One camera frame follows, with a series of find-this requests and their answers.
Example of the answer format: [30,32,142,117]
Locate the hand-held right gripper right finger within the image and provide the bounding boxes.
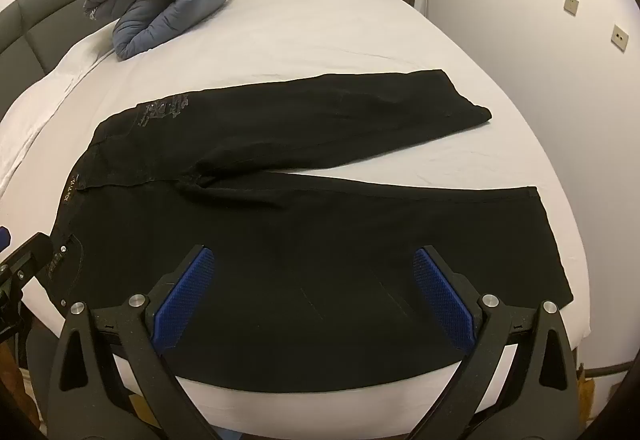
[407,245,583,440]

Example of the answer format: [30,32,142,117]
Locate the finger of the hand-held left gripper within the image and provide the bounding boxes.
[0,226,53,278]

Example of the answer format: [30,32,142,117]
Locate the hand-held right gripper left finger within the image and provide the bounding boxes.
[46,245,221,440]

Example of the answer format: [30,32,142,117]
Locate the black pants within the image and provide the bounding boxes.
[48,68,574,393]

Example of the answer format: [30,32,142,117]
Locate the white pillow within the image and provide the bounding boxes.
[0,27,117,201]

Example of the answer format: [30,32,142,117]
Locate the brown cardboard piece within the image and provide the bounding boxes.
[577,362,601,421]

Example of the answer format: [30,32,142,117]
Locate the grey padded headboard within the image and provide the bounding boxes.
[0,0,101,86]

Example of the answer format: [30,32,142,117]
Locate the bed with white sheet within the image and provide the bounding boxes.
[0,0,593,431]

